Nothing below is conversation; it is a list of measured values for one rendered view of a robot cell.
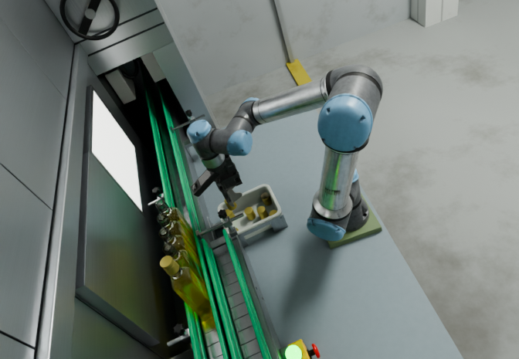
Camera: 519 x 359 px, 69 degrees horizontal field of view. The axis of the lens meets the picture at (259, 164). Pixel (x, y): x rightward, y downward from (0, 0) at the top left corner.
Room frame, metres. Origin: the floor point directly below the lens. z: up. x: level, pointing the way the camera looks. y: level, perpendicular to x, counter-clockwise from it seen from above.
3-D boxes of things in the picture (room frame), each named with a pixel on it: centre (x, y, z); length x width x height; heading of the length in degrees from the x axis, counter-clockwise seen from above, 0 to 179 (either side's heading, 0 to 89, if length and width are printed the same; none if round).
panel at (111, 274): (0.95, 0.47, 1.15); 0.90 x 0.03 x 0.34; 3
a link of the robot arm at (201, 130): (0.94, 0.13, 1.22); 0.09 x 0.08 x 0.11; 51
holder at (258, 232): (0.94, 0.13, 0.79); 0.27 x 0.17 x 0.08; 93
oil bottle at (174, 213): (0.84, 0.32, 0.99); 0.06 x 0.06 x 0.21; 3
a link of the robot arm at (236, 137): (0.90, 0.04, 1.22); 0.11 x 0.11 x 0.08; 51
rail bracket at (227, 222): (0.83, 0.20, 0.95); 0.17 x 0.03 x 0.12; 93
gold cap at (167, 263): (0.61, 0.32, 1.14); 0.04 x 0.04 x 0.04
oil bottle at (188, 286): (0.61, 0.32, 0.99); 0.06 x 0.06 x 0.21; 3
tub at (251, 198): (0.95, 0.10, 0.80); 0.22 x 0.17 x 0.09; 93
